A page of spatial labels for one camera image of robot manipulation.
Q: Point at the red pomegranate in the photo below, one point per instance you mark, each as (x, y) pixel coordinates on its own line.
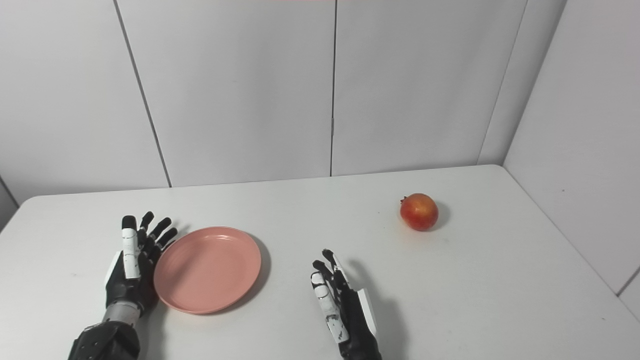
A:
(419, 212)

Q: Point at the pink round plate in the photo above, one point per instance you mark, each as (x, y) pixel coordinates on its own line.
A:
(207, 270)

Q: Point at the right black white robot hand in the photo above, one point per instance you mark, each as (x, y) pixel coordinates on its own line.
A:
(352, 320)

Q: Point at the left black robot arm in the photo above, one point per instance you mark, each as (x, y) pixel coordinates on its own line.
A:
(107, 340)

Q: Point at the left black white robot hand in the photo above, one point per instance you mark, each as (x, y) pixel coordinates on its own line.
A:
(125, 285)

